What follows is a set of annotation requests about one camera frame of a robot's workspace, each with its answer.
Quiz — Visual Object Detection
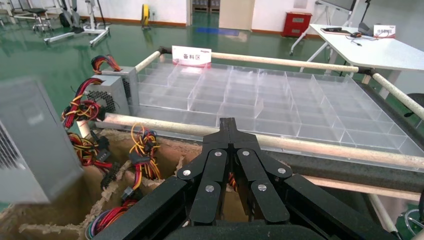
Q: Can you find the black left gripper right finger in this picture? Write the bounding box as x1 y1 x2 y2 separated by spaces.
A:
229 118 395 240

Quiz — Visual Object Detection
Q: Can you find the clear acrylic divided tray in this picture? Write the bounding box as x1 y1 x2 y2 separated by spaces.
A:
129 61 424 173

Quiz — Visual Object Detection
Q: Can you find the white sign with red print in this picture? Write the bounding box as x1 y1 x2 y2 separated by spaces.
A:
171 45 212 69

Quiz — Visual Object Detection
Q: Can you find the long white rack pipe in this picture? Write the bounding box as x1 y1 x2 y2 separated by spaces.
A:
95 113 424 170
210 52 360 74

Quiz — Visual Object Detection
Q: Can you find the grey mesh power supply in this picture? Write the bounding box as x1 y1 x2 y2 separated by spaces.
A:
0 76 84 205
85 75 131 117

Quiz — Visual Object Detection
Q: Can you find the white monitor stand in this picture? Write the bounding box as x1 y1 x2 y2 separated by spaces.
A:
289 0 360 56

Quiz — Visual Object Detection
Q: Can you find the white lower rack post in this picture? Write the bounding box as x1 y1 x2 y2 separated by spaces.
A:
367 193 398 234

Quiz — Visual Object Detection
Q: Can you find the black seat metal chair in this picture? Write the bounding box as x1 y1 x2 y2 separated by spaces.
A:
13 7 54 33

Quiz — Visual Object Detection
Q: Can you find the blue floor mat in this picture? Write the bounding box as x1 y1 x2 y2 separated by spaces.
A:
195 27 240 37

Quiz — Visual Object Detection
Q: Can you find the white upright rack post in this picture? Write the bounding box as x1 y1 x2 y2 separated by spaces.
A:
76 119 93 138

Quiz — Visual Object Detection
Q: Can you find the short white rack pipe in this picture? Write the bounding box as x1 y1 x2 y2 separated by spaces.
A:
134 50 163 74

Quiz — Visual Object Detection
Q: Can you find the red cabinet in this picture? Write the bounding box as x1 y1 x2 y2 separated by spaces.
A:
282 11 313 38

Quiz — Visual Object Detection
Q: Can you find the white table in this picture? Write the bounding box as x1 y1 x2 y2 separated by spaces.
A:
289 23 424 100

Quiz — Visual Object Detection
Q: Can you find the white wheeled equipment stand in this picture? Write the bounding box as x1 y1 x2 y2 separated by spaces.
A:
43 0 110 47

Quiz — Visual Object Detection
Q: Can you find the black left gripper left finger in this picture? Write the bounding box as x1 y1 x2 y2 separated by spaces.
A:
94 118 230 240

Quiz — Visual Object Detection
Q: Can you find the black tablet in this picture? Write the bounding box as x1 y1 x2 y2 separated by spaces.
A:
320 27 352 35

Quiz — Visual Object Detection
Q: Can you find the small white red sign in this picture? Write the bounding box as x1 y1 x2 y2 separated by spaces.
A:
373 24 397 39

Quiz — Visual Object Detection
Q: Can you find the brown cardboard box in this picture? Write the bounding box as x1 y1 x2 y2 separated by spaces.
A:
0 127 253 240

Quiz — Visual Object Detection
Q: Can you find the yellow floor fan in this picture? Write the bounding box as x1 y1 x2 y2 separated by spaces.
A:
140 3 152 30

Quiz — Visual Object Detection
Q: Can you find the beige door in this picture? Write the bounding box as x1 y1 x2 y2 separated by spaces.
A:
218 0 256 31

